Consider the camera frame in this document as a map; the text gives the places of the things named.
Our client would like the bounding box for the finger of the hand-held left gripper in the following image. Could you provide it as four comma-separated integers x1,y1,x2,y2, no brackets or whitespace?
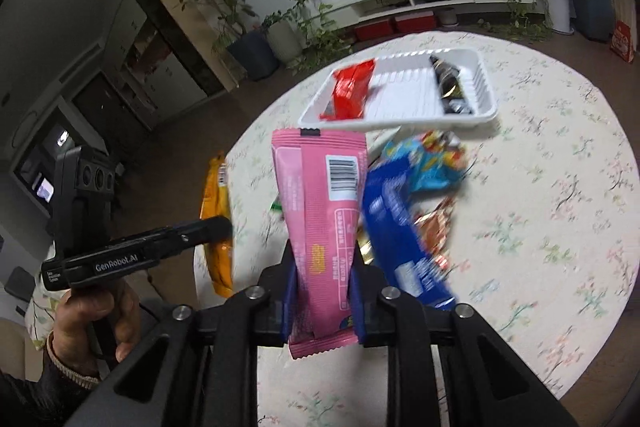
120,215,234,259

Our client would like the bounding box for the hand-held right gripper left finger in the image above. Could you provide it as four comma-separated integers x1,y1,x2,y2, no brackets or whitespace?
65,246,302,427

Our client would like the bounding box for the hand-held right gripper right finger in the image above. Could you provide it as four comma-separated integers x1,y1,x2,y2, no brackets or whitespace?
347,251,581,427

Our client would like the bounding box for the golden yellow snack packet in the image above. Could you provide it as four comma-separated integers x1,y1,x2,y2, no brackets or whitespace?
199,152,236,298

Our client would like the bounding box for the pink snack packet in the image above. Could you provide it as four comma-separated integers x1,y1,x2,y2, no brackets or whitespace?
271,127,371,360

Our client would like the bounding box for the white plastic tray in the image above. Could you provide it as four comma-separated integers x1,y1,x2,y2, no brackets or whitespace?
297,48,500,132

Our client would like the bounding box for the person's left forearm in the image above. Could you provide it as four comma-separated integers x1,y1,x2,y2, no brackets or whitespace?
0,347,103,427

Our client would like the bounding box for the person's left hand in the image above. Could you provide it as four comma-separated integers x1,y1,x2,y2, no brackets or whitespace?
52,279,144,380

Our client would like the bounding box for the gold foil candy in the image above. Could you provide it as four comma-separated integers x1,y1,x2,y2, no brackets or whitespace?
356,227,376,265

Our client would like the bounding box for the dark blue cookie packet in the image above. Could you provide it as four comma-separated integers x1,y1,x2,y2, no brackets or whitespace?
361,162,458,310

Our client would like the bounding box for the red brown snack packet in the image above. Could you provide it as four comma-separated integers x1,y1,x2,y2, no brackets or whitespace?
412,199,456,273

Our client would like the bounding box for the light blue snack packet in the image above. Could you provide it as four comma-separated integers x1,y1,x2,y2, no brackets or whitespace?
380,132,468,192

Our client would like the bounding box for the leafy tree in dark pot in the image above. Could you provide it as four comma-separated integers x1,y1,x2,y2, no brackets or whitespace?
179,0,280,82

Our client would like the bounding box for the dark display cabinet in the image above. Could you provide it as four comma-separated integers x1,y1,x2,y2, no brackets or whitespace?
120,0,241,112

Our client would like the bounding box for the bright red snack packet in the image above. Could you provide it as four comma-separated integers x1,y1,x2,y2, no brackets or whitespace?
318,59,377,121

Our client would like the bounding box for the plant in grey pot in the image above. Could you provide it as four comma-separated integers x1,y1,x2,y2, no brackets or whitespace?
262,0,326,64

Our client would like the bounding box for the round floral tablecloth table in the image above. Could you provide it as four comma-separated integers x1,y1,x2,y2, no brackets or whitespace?
192,31,640,427

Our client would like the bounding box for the black snack packet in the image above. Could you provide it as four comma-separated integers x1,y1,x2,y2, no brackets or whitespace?
429,54,475,115

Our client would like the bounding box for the red storage box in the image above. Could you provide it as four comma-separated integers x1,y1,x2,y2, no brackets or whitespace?
394,13,436,34
355,19,394,42

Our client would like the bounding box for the red paper bag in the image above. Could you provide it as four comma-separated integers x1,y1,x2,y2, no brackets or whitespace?
610,21,636,64

